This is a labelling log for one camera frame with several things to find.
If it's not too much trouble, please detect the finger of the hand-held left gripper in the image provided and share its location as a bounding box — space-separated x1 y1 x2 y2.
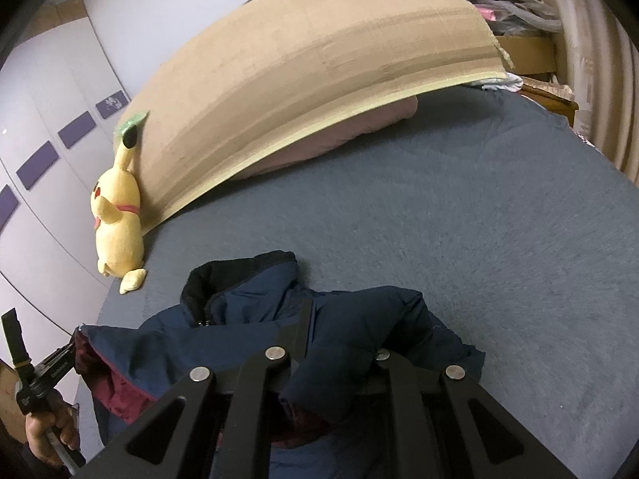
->
64 328 81 376

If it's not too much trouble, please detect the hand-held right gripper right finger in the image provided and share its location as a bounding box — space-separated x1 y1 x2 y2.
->
367 349 576 479

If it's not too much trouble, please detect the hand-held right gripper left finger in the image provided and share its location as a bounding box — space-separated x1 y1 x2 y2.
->
84 299 314 479

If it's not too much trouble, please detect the navy blue jacket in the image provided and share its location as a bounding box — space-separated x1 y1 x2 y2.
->
75 249 487 479

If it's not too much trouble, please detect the pile of clothes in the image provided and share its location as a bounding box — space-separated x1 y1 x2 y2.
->
447 0 564 37

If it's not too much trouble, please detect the person's left hand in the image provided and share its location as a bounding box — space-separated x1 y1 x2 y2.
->
24 394 83 469

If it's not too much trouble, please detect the yellow plush toy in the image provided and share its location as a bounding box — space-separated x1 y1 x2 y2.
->
90 127 149 295

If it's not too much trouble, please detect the bed with blue-grey sheet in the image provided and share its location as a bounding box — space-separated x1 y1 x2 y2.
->
75 82 639 479

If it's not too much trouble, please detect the pink pillow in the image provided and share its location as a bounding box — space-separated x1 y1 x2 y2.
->
234 95 420 181

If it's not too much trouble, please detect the small green object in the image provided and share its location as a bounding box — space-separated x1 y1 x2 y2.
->
114 110 151 139

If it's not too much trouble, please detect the white cloth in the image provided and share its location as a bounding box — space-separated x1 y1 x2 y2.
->
478 72 524 93

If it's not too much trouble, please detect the wooden nightstand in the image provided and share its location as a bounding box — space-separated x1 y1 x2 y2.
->
519 76 581 128

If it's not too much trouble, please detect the brown cardboard sheet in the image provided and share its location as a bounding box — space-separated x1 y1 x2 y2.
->
27 0 89 36

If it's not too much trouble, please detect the cardboard box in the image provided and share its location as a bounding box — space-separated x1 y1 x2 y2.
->
493 34 558 79

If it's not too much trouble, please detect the beige curtain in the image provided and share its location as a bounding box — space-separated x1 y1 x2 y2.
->
540 0 639 186

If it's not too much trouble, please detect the purple printed wall tile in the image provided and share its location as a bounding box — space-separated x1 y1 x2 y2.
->
96 90 131 121

